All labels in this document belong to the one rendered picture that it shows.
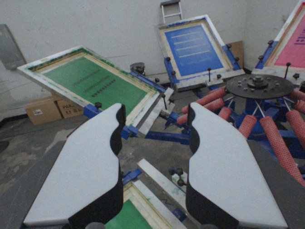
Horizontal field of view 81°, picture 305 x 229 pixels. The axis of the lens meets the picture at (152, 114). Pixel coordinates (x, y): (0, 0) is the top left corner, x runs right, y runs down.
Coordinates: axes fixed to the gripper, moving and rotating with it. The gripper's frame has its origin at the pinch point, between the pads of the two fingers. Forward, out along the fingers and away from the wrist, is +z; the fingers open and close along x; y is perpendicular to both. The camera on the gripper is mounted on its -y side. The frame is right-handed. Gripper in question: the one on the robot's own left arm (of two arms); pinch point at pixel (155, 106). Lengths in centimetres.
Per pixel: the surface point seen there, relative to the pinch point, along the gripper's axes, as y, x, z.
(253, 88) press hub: 29, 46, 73
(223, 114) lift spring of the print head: 41, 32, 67
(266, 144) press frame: 57, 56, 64
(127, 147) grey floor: 173, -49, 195
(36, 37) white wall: 37, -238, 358
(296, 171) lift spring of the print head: 51, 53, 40
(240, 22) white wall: 26, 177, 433
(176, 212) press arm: 74, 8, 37
